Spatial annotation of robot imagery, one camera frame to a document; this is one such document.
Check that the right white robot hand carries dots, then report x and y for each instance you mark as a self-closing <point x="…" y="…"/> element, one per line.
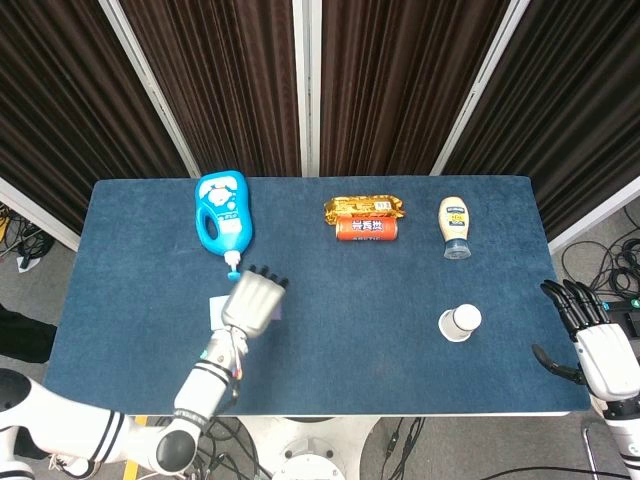
<point x="610" y="360"/>

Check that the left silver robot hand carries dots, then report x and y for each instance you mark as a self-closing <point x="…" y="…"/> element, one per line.
<point x="252" y="305"/>

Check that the purple cube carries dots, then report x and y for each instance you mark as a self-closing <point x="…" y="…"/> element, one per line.
<point x="280" y="310"/>

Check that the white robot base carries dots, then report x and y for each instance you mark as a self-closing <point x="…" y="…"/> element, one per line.
<point x="310" y="445"/>

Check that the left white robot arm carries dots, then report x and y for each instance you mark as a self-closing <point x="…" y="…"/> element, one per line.
<point x="200" y="390"/>

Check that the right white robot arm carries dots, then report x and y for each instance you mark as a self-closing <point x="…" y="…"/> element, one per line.
<point x="625" y="440"/>

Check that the light blue large cube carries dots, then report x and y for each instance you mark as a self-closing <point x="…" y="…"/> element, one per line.
<point x="216" y="310"/>

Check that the black power strip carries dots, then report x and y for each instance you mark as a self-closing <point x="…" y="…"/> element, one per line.
<point x="625" y="310"/>

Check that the blue detergent pump bottle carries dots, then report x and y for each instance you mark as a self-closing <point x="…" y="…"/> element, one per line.
<point x="225" y="220"/>

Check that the blue table mat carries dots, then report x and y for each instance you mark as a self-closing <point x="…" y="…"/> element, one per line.
<point x="350" y="300"/>

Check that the orange soda can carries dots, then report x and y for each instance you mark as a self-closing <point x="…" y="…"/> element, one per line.
<point x="367" y="229"/>

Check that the golden snack packet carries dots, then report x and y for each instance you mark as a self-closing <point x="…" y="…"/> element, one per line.
<point x="365" y="204"/>

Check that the white paper cup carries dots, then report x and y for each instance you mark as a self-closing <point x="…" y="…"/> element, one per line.
<point x="460" y="322"/>

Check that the mayonnaise squeeze bottle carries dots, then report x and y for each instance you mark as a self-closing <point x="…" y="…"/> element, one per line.
<point x="455" y="220"/>

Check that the dark brown pleated partition panel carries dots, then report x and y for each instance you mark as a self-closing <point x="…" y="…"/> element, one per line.
<point x="575" y="100"/>
<point x="225" y="85"/>
<point x="395" y="85"/>
<point x="65" y="100"/>

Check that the person in black clothes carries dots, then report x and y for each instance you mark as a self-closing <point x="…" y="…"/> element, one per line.
<point x="25" y="335"/>

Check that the white sneaker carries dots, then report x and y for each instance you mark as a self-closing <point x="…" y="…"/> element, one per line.
<point x="75" y="466"/>

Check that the white partition frame rail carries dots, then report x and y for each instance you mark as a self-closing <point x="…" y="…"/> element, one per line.
<point x="35" y="212"/>
<point x="595" y="215"/>

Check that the white partition frame post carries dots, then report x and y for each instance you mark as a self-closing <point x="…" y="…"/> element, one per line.
<point x="480" y="90"/>
<point x="150" y="87"/>
<point x="306" y="85"/>

